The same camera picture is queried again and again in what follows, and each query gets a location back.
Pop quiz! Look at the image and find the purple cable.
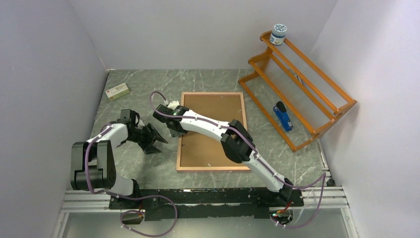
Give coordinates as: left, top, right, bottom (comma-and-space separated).
149, 91, 327, 230
83, 123, 178, 238

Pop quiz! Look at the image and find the copper wooden picture frame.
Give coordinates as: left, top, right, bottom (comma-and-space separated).
175, 92, 252, 174

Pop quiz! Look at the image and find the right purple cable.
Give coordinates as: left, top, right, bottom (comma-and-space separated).
149, 91, 327, 230

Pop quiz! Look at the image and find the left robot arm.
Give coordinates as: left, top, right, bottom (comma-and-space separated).
70, 109, 167, 208

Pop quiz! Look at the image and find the small white red box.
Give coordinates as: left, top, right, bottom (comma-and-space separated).
105, 83, 130, 101

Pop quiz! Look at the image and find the brown frame backing board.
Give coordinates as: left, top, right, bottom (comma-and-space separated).
179, 95, 245, 169

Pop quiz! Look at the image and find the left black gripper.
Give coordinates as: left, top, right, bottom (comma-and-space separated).
126, 123, 167, 154

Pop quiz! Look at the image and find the orange wooden rack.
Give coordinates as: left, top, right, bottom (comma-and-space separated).
238, 31, 357, 152

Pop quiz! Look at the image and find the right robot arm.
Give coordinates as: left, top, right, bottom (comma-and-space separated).
153, 104, 293, 206

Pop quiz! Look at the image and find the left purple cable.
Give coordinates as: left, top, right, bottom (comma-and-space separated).
83, 123, 178, 238

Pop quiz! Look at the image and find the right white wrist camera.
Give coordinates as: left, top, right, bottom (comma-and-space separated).
167, 100, 180, 110

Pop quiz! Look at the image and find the blue stapler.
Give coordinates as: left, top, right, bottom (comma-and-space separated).
273, 101, 293, 131

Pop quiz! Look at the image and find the white blue jar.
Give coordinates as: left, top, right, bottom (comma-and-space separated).
269, 23, 287, 46

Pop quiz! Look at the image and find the aluminium extrusion rail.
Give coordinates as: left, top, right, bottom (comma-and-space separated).
52, 186, 359, 238

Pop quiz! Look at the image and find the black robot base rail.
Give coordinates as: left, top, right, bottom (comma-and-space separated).
108, 187, 304, 221

